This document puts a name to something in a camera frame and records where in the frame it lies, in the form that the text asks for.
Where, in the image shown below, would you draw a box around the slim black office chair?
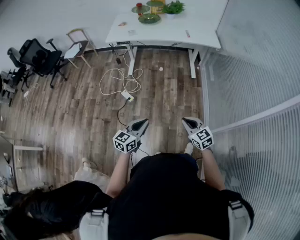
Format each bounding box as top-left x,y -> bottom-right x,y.
7,46 -> 30,92

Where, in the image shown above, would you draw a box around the white power strip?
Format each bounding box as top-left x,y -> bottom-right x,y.
120,90 -> 135,103

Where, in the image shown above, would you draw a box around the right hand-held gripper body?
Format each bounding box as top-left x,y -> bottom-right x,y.
188,125 -> 215,151

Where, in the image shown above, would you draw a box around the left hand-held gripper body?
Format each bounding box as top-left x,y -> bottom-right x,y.
112,126 -> 142,154

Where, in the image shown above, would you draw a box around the white charger with cable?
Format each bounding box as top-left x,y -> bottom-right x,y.
23,83 -> 39,98

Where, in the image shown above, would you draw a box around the person's grey shoulder strap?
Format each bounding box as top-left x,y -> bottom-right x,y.
78,209 -> 110,240
227,199 -> 253,240

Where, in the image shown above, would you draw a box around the white side table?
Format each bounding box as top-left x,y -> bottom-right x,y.
0,135 -> 44,195

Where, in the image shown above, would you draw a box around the cream power cable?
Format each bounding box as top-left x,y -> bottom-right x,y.
99,45 -> 143,96

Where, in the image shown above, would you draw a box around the white desk leg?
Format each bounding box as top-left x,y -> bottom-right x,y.
127,44 -> 138,75
188,48 -> 200,79

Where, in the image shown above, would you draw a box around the black floor cable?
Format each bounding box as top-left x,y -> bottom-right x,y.
117,99 -> 132,126

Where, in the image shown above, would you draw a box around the yellow book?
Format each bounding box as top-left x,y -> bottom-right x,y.
150,4 -> 165,15

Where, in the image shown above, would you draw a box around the person's black clothing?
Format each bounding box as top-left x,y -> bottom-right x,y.
106,152 -> 255,240

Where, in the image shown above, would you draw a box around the white papers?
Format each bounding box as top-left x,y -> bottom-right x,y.
63,44 -> 82,60

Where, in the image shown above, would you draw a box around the person's right forearm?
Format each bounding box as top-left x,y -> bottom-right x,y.
201,149 -> 226,191

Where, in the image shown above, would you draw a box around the person's right grey shoulder strap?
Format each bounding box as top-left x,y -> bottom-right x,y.
227,199 -> 253,240

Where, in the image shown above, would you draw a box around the person's left forearm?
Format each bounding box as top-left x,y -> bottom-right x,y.
105,151 -> 132,199

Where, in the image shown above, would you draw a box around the large black office chair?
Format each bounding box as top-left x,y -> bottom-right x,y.
18,38 -> 68,89

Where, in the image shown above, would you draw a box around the person's left grey shoulder strap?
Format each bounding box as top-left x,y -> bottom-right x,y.
78,209 -> 110,240

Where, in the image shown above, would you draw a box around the green potted plant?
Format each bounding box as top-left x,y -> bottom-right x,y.
162,0 -> 185,19

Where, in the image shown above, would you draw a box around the wooden chair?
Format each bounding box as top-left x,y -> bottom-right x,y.
66,28 -> 99,69

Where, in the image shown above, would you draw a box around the green glass tiered plates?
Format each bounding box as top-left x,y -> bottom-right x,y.
131,0 -> 166,25

